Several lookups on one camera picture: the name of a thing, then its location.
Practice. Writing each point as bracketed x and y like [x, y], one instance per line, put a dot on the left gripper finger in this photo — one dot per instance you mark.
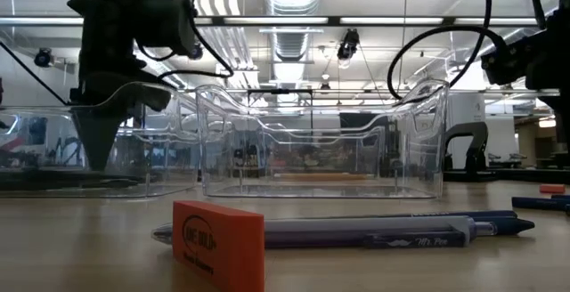
[100, 140]

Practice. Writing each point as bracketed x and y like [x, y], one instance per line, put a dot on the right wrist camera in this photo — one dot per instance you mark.
[505, 62]

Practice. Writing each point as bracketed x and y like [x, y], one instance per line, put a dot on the orange pencil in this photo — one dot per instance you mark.
[311, 176]

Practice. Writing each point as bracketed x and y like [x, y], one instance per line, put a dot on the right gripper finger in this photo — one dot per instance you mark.
[564, 118]

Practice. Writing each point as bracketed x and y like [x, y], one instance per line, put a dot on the black ceiling spotlight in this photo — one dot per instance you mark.
[43, 58]
[348, 47]
[199, 52]

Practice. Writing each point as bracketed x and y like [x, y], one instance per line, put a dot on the red-orange eraser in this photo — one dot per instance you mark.
[552, 189]

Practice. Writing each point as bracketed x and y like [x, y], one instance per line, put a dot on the silver ventilation duct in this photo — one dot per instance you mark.
[289, 45]

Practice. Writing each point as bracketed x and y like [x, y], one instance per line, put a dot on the black slim pen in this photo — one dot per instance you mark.
[445, 214]

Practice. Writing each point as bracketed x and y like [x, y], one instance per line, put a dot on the dark blue pen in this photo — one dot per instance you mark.
[539, 202]
[507, 225]

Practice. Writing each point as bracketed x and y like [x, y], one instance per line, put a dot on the orange eraser black print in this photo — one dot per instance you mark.
[218, 247]

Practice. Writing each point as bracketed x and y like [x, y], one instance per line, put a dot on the black retractable pen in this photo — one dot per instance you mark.
[124, 183]

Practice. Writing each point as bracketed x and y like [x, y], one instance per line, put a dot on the long ceiling light bar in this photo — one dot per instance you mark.
[276, 20]

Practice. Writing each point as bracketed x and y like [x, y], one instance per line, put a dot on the grey translucent retractable pen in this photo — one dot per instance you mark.
[334, 232]

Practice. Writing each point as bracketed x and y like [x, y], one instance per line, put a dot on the clear plastic bin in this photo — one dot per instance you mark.
[187, 132]
[289, 149]
[427, 149]
[44, 149]

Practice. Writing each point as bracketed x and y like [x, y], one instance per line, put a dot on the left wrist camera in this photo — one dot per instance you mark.
[165, 25]

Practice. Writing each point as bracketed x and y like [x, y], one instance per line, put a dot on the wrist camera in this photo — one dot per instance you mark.
[505, 62]
[165, 25]

